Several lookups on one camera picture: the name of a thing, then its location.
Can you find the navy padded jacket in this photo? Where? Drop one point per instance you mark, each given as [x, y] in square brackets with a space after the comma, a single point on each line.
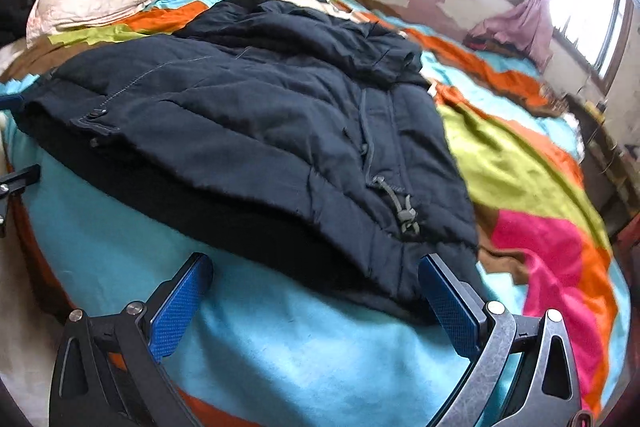
[250, 122]

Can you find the dark cloth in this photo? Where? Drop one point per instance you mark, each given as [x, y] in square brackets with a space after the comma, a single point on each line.
[15, 14]

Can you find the pink curtain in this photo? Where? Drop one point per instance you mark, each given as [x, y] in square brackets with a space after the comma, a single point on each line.
[520, 27]

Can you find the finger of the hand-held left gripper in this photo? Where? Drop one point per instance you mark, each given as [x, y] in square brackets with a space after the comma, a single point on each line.
[11, 101]
[20, 179]

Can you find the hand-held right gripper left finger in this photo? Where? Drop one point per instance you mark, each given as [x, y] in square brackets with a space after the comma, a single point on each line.
[175, 312]

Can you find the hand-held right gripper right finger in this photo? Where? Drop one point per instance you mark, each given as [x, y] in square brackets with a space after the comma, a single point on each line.
[452, 309]

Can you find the dark wooden desk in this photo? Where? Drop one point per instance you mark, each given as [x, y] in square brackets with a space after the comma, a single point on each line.
[600, 157]

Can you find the pale floral pillow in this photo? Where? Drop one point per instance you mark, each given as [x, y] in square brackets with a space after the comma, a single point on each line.
[90, 4]

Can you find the multicoloured patchwork blanket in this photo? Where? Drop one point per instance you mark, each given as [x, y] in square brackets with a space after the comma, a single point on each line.
[250, 347]

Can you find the pile of dark clothes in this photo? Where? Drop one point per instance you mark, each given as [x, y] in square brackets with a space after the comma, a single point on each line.
[484, 43]

